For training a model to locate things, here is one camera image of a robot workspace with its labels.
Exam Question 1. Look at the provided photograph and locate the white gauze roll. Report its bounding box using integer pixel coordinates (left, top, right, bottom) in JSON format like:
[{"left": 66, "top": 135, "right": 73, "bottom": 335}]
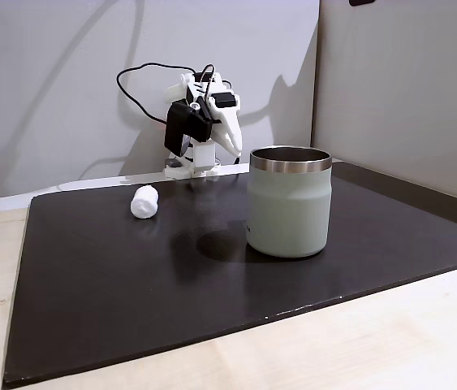
[{"left": 130, "top": 184, "right": 160, "bottom": 221}]

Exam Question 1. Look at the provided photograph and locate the pale green steel cup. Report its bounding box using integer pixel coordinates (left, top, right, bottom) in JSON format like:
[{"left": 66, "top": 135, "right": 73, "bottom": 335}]
[{"left": 245, "top": 145, "right": 334, "bottom": 259}]

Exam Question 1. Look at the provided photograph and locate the white board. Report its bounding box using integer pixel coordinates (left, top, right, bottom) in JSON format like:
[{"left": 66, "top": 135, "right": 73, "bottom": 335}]
[{"left": 0, "top": 168, "right": 253, "bottom": 215}]

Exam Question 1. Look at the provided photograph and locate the black mat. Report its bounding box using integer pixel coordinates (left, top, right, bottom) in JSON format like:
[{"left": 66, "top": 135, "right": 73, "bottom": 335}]
[{"left": 2, "top": 160, "right": 457, "bottom": 388}]

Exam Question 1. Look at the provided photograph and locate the black camera box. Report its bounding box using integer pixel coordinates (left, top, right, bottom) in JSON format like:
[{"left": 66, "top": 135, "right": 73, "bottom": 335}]
[{"left": 163, "top": 101, "right": 213, "bottom": 158}]

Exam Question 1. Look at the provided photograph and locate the black camera cable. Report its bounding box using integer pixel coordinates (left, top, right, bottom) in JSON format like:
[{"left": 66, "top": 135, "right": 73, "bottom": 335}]
[{"left": 115, "top": 62, "right": 218, "bottom": 125}]

